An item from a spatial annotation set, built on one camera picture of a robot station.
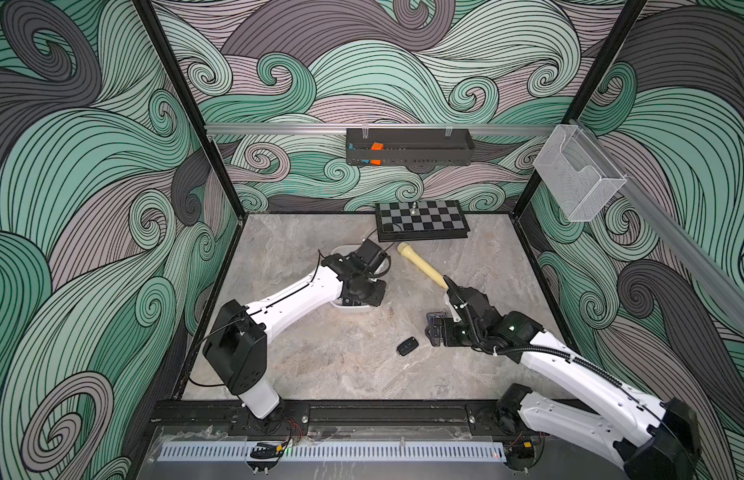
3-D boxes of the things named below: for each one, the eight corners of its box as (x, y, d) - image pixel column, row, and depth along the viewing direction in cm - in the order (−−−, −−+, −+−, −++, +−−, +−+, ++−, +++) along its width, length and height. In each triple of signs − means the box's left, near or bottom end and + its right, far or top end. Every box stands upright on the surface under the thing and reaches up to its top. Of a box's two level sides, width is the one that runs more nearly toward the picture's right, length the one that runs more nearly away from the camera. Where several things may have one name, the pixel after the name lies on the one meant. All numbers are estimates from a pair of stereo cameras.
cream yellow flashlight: (443, 290, 99) (445, 285, 96) (396, 250, 110) (397, 245, 108) (450, 285, 100) (452, 280, 98) (402, 246, 111) (403, 241, 109)
